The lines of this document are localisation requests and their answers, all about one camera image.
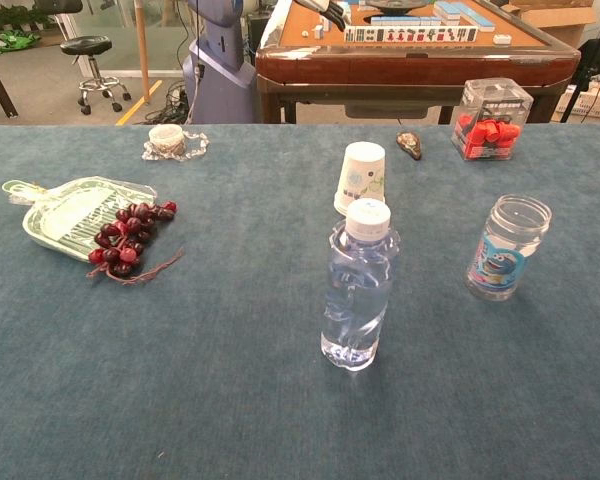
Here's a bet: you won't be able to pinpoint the transparent cup with cartoon label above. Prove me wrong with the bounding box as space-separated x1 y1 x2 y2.
465 194 553 302

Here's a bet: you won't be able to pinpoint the upturned white paper cup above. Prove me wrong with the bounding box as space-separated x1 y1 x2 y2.
333 141 387 217

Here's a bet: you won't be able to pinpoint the clear water bottle white cap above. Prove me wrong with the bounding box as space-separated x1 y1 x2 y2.
320 197 401 372

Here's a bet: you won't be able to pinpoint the brown oval shell ornament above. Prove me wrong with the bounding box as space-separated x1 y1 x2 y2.
395 131 424 161

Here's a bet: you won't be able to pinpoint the blue felt table cover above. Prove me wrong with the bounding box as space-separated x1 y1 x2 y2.
0 123 600 480

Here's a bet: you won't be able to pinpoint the dark red grape bunch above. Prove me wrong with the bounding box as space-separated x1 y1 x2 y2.
85 200 186 286

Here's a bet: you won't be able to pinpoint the brown mahjong table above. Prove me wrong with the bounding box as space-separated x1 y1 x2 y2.
255 0 581 125

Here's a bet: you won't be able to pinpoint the clear box with red caps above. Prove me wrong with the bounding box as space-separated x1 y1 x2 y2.
450 78 535 162

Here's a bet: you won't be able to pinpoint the row of face-up mahjong tiles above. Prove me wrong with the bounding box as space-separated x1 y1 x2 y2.
343 25 480 44

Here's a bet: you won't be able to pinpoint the pale green plastic dustpan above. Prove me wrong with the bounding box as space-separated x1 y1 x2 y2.
1 174 159 264

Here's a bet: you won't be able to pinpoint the wooden pole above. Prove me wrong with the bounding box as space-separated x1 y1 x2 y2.
133 0 152 105

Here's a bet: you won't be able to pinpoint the stacked blue mahjong tiles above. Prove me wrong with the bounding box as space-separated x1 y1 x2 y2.
369 0 497 32

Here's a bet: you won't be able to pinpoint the black round stool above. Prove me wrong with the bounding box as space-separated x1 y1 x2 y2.
59 34 132 116

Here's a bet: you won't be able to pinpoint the black tripod stand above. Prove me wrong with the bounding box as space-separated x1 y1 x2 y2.
559 0 600 124

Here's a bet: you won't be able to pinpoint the white plastic crate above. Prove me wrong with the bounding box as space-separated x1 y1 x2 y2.
554 82 600 122

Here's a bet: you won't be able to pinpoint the cardboard box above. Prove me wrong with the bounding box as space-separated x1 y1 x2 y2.
509 0 600 51

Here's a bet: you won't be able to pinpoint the green plant heap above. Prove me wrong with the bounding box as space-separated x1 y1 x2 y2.
0 4 59 55

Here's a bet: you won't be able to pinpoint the clear bead chain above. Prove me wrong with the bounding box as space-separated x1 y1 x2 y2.
141 130 211 163

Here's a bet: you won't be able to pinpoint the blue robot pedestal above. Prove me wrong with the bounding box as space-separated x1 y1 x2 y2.
182 0 258 125

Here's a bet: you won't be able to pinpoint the tangle of black floor cables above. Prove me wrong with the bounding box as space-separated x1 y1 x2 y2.
147 79 192 125

